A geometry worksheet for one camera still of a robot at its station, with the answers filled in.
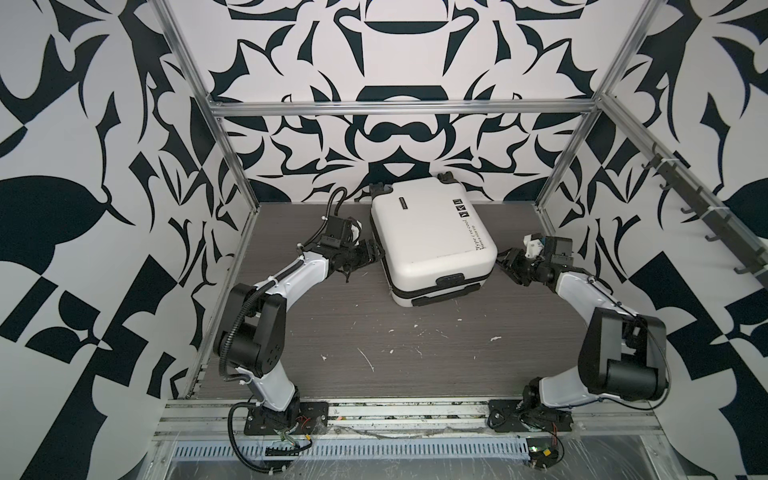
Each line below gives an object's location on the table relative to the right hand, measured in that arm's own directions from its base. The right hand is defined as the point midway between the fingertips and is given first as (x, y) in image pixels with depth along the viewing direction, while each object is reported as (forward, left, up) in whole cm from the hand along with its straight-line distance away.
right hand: (500, 257), depth 90 cm
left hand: (+2, +35, +3) cm, 35 cm away
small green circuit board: (-46, -2, -13) cm, 48 cm away
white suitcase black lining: (+1, +20, +8) cm, 22 cm away
